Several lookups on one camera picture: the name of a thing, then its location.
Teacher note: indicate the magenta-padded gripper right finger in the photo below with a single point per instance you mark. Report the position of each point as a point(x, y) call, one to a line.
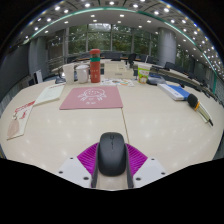
point(150, 170)

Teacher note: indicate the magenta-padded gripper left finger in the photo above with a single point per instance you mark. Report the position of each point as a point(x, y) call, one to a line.
point(71, 170)

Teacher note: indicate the black computer mouse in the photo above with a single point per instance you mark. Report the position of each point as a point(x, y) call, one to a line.
point(111, 153)

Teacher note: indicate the pink mouse pad white drawing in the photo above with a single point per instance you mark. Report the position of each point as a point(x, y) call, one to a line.
point(91, 98)

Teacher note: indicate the red and white booklet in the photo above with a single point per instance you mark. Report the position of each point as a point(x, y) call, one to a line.
point(20, 120)

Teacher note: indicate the cream printed paper sheet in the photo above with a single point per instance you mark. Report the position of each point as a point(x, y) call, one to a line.
point(50, 94)

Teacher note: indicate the blue and white book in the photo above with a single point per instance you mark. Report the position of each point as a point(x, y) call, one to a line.
point(173, 91)

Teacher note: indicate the dark gooseneck conference microphone unit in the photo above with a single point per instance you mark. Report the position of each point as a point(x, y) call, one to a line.
point(60, 80)
point(156, 80)

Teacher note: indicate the colourful sticker sheet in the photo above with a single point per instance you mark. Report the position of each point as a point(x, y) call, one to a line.
point(116, 82)

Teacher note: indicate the stack of white paper cups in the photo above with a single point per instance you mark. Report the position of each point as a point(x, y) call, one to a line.
point(69, 74)

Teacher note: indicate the green-printed paper cup with straw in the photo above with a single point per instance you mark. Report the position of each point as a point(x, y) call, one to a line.
point(144, 74)

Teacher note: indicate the white lidded ceramic mug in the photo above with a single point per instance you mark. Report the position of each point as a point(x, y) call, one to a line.
point(82, 74)

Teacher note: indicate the long curved conference desk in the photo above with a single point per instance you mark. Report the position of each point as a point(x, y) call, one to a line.
point(176, 76)

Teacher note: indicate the grey box appliance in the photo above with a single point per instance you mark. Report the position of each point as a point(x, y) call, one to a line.
point(28, 81)

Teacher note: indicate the white upright panel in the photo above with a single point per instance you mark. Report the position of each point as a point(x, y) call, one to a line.
point(38, 76)

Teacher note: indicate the red bottle green band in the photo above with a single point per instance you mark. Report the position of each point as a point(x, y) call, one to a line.
point(95, 68)

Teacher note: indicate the white desk organizer box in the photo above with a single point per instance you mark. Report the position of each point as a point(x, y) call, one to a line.
point(116, 70)

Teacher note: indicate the group of dark office chairs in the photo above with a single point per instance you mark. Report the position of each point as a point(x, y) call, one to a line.
point(131, 58)

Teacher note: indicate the group of round ceiling lights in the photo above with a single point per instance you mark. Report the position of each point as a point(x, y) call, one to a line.
point(87, 5)

